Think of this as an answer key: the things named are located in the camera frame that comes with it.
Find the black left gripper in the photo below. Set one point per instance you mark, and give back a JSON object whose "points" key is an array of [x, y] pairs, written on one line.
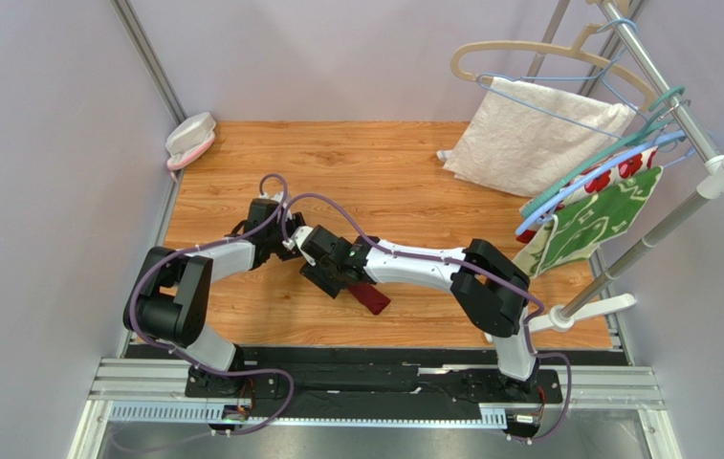
{"points": [[296, 220]]}

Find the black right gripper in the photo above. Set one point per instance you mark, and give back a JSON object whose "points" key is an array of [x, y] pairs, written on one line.
{"points": [[334, 278]]}

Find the dark red cloth napkin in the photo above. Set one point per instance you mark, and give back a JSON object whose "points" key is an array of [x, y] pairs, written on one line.
{"points": [[368, 296]]}

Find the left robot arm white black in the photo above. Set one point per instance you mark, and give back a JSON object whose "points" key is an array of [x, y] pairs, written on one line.
{"points": [[172, 293]]}

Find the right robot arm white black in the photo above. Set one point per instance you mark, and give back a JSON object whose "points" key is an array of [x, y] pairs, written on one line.
{"points": [[490, 289]]}

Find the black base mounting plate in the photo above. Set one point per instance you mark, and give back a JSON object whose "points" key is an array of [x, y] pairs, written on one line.
{"points": [[381, 384]]}

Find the white pink folded cloth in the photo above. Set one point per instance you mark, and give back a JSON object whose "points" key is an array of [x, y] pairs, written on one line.
{"points": [[190, 140]]}

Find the white textured hanging cloth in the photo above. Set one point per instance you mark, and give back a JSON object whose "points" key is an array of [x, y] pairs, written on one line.
{"points": [[513, 149]]}

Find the green white patterned cloth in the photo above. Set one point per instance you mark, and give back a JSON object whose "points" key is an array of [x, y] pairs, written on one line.
{"points": [[576, 231]]}

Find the red flower patterned cloth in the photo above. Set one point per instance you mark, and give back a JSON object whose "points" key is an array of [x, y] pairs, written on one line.
{"points": [[603, 178]]}

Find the beige clothes hanger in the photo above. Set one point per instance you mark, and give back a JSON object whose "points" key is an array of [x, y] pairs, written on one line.
{"points": [[606, 67]]}

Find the teal clothes hanger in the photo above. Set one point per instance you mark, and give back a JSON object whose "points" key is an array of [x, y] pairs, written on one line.
{"points": [[640, 140]]}

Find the blue clothes hanger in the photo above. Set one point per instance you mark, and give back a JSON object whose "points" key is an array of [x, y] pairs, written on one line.
{"points": [[597, 181]]}

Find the silver white clothes rack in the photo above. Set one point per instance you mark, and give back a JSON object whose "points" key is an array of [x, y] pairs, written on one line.
{"points": [[583, 306]]}

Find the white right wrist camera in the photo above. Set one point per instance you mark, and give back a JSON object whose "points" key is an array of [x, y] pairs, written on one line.
{"points": [[297, 241]]}

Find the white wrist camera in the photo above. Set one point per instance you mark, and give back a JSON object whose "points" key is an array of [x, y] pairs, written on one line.
{"points": [[297, 241], [281, 200]]}

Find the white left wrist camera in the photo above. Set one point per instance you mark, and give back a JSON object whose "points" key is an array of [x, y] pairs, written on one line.
{"points": [[281, 200]]}

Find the light blue wire hanger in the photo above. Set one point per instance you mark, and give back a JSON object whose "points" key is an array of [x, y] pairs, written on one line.
{"points": [[603, 118]]}

